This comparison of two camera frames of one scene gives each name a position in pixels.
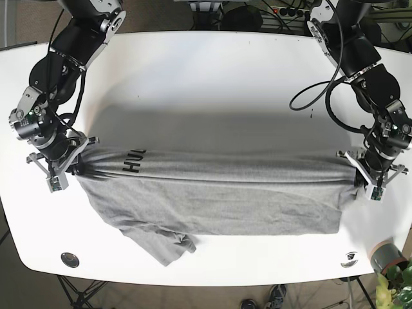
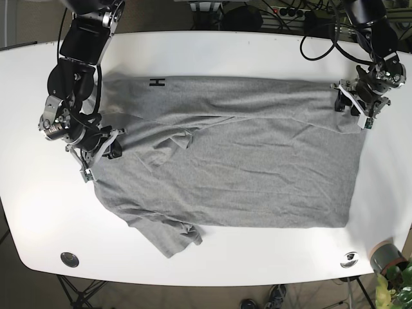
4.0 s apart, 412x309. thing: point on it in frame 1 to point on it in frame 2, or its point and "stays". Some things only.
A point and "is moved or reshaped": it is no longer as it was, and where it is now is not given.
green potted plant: (393, 290) stays
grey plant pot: (386, 255) stays
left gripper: (55, 148) to (86, 140)
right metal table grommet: (349, 259) stays
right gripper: (385, 143) to (365, 94)
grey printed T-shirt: (163, 200) is moved or reshaped
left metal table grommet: (69, 259) stays
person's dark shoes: (277, 293) stays
